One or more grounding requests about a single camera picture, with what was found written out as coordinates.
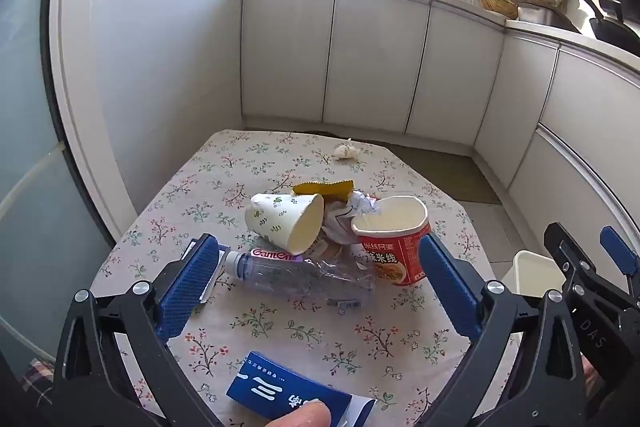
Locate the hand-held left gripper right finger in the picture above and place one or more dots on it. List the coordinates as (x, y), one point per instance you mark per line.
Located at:
(447, 287)

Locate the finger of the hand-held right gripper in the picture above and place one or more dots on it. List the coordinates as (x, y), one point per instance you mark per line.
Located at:
(615, 249)
(567, 254)

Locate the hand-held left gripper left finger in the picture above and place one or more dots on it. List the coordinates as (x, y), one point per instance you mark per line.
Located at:
(192, 277)

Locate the white trash bin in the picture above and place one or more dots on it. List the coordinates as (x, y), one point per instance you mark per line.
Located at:
(535, 272)

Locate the red instant noodle cup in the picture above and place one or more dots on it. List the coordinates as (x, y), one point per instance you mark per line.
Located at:
(395, 257)

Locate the clear plastic bottle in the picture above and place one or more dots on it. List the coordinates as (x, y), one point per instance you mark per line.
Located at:
(300, 277)

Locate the blue carton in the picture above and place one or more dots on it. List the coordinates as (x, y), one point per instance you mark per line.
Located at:
(270, 387)

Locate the person's left hand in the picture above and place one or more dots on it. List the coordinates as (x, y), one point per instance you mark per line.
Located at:
(302, 416)

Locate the white floral paper cup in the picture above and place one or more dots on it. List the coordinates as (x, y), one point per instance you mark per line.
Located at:
(275, 217)

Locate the small label scrap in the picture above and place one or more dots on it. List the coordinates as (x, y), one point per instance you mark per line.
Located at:
(345, 304)

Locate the crumpled white wrapper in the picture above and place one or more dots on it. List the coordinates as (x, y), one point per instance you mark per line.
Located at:
(345, 217)

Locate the yellow wrapper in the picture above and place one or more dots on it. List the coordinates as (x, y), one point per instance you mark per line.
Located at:
(325, 189)

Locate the crumpled tissue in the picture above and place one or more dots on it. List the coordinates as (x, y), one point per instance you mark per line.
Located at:
(346, 151)

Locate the plaid clothing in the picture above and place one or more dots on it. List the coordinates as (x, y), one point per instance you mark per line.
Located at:
(37, 379)

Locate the frosted glass sliding door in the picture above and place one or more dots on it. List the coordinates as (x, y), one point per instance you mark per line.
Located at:
(35, 157)

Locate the black wok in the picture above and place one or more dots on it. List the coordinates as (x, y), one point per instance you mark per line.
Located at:
(612, 29)

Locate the white kitchen cabinets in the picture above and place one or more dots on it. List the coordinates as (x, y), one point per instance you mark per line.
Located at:
(375, 57)

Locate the woven basket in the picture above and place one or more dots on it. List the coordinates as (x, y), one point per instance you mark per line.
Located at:
(497, 4)

